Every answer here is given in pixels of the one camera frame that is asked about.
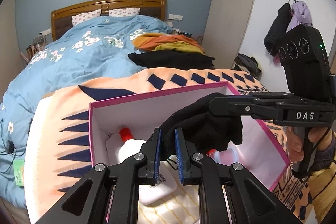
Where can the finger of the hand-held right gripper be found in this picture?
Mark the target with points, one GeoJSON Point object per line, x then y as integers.
{"type": "Point", "coordinates": [241, 107]}

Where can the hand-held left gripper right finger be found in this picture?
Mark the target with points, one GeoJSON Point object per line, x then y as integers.
{"type": "Point", "coordinates": [179, 155]}

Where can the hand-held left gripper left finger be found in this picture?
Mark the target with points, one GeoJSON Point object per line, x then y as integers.
{"type": "Point", "coordinates": [157, 155]}

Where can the white bottle with red cap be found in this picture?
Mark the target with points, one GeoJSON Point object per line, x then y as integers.
{"type": "Point", "coordinates": [128, 150]}

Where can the black cloth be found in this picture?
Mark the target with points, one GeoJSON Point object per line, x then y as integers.
{"type": "Point", "coordinates": [204, 124]}

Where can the white yellow striped pillow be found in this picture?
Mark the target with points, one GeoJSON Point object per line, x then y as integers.
{"type": "Point", "coordinates": [173, 203]}

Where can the pink cardboard box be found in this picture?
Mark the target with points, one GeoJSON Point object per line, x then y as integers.
{"type": "Point", "coordinates": [147, 108]}

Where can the person's right hand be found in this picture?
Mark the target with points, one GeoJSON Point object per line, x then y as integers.
{"type": "Point", "coordinates": [295, 145]}

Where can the dark clothes heap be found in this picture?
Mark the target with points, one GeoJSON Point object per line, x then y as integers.
{"type": "Point", "coordinates": [246, 65]}

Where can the black jacket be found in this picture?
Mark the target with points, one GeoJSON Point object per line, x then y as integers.
{"type": "Point", "coordinates": [277, 29]}

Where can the purple jacket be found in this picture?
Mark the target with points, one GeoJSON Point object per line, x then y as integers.
{"type": "Point", "coordinates": [302, 14]}

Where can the folded black garment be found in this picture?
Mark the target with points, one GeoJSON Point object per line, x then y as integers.
{"type": "Point", "coordinates": [170, 61]}

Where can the mustard garment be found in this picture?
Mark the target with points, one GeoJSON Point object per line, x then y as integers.
{"type": "Point", "coordinates": [181, 47]}

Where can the orange patterned blanket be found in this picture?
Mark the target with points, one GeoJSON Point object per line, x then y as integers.
{"type": "Point", "coordinates": [65, 108]}

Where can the orange garment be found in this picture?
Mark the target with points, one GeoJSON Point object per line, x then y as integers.
{"type": "Point", "coordinates": [157, 41]}

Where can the blue floral duvet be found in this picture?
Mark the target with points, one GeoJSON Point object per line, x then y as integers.
{"type": "Point", "coordinates": [78, 61]}

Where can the green packet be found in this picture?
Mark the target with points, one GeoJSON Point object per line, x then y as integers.
{"type": "Point", "coordinates": [19, 172]}

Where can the white dotted pillow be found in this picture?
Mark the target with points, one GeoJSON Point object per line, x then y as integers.
{"type": "Point", "coordinates": [124, 12]}
{"type": "Point", "coordinates": [85, 17]}

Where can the group of cosmetic bottles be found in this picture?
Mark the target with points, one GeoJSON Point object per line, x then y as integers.
{"type": "Point", "coordinates": [34, 48]}

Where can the wooden headboard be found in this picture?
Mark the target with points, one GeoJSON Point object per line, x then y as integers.
{"type": "Point", "coordinates": [78, 7]}

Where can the white wall socket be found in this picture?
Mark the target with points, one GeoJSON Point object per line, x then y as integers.
{"type": "Point", "coordinates": [46, 32]}
{"type": "Point", "coordinates": [175, 17]}

